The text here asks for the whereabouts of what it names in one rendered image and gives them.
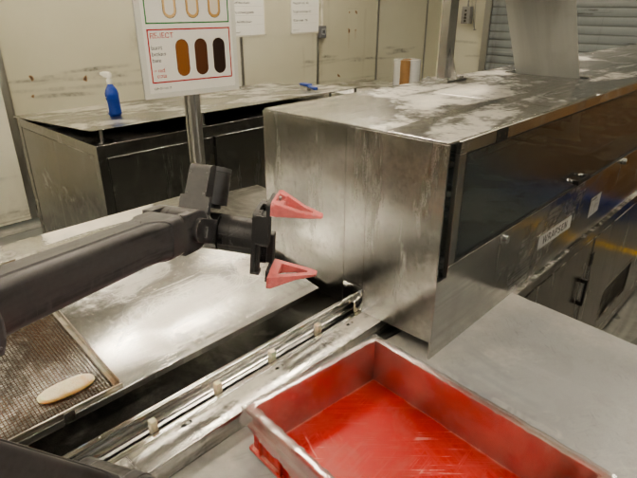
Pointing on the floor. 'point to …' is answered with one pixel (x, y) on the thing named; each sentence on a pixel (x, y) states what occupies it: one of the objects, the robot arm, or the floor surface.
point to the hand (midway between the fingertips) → (314, 245)
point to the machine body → (591, 270)
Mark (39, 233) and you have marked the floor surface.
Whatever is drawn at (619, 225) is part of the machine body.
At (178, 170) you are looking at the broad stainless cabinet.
